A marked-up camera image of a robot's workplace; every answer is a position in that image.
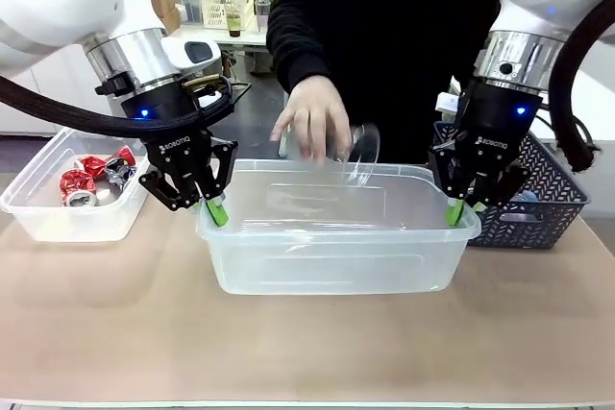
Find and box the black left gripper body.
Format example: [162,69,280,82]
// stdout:
[119,84,216,186]

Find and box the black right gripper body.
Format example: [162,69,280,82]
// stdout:
[452,77,545,191]

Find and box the crushed dark printed can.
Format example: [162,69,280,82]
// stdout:
[104,157,139,192]

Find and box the clear plastic cup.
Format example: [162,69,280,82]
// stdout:
[277,121,384,188]

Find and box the clear plastic container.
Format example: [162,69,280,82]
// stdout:
[195,157,483,297]
[0,126,151,244]

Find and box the person's right forearm black sleeve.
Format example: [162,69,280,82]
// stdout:
[266,0,336,94]

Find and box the dark grey lattice basket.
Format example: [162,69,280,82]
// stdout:
[428,120,592,251]

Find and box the person's right hand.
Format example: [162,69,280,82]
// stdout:
[270,78,353,164]

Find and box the white desk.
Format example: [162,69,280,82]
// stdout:
[165,13,276,54]

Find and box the green drink cup with straw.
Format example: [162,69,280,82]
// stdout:
[224,0,242,39]

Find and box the person's black torso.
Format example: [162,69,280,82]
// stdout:
[266,0,502,167]

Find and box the white plastic crate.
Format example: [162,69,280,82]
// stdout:
[198,0,256,30]

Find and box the clear dome lid cup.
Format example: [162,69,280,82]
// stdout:
[254,0,272,33]

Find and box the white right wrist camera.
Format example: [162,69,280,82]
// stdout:
[434,92,461,117]

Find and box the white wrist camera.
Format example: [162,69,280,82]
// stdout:
[160,36,223,71]
[434,92,461,117]

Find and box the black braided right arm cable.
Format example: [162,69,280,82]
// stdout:
[547,0,615,174]

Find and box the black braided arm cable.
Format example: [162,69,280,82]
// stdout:
[547,0,615,174]
[0,75,233,140]

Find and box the thin black camera cable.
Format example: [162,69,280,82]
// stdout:
[184,74,253,111]

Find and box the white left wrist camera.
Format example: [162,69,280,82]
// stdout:
[160,36,223,71]

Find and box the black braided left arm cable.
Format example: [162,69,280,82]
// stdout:
[0,75,233,140]

